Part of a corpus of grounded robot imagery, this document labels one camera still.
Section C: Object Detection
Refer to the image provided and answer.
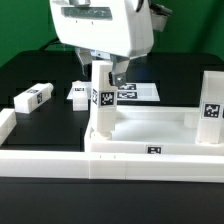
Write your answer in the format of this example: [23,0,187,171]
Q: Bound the white marker sheet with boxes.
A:
[66,81,161,102]

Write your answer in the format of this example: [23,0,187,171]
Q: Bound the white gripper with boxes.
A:
[49,0,154,86]

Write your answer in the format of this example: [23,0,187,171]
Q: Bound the white desk tabletop tray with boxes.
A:
[84,106,224,156]

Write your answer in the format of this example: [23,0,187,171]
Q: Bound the black cables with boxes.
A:
[39,38,64,52]

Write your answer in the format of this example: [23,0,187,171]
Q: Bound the white U-shaped fence frame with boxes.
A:
[0,109,224,182]

